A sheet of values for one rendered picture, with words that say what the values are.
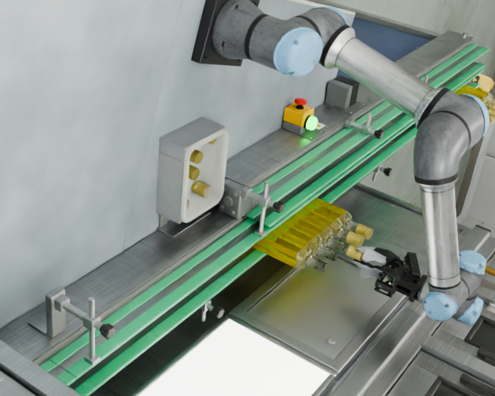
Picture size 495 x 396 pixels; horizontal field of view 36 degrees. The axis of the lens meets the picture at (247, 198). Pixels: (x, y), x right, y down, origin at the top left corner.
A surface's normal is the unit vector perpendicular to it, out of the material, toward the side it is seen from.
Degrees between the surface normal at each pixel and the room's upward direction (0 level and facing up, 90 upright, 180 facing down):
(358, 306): 90
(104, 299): 90
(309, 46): 10
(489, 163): 90
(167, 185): 90
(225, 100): 0
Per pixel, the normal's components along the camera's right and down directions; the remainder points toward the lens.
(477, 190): -0.57, 0.38
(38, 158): 0.82, 0.37
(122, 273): 0.10, -0.85
